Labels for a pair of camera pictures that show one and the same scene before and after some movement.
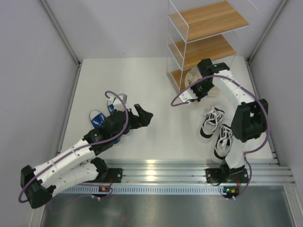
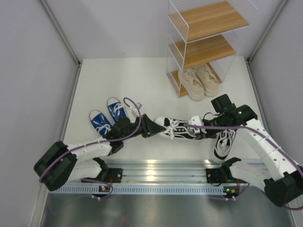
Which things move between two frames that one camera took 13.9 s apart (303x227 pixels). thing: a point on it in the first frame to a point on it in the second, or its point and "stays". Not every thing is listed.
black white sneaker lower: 224,141 stays
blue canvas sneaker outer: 97,120 stays
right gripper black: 199,97 to 206,135
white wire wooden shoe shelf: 200,30 stays
